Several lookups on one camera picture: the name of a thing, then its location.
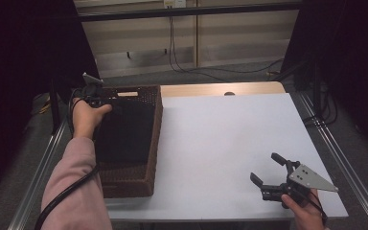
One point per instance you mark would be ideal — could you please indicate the person's right hand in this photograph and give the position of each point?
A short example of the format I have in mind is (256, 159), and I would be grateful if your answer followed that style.
(306, 215)

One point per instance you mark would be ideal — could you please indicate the black cloth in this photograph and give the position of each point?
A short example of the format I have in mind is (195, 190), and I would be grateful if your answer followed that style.
(124, 134)

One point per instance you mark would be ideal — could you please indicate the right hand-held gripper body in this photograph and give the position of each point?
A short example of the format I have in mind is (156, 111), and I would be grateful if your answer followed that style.
(306, 178)

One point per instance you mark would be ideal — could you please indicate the black horizontal bar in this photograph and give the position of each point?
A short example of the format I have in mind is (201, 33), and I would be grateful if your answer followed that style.
(188, 11)

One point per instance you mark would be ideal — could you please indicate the dark round table grommet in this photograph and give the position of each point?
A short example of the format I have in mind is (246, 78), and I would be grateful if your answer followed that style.
(229, 93)

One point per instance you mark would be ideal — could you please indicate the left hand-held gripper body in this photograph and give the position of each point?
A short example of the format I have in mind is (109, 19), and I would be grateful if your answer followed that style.
(92, 92)

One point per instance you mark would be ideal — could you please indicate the aluminium floor rail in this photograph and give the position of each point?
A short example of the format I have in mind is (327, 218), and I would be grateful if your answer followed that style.
(35, 179)
(345, 166)

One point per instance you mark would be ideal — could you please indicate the white table mat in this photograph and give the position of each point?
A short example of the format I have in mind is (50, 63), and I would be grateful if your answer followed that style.
(236, 134)

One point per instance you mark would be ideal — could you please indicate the brown woven basket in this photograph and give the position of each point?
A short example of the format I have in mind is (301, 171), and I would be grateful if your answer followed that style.
(131, 185)

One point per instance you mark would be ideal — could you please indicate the person's left hand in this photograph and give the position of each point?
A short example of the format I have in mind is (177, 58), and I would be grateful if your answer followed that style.
(84, 119)

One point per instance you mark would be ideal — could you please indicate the black metal stand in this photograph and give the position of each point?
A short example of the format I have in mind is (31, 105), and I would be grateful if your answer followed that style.
(55, 108)
(317, 92)

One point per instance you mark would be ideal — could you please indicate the white wall outlet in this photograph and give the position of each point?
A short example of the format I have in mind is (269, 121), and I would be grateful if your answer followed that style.
(174, 3)

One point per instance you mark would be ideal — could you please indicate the black curtain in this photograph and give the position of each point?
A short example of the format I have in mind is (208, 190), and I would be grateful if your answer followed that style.
(19, 64)
(354, 48)

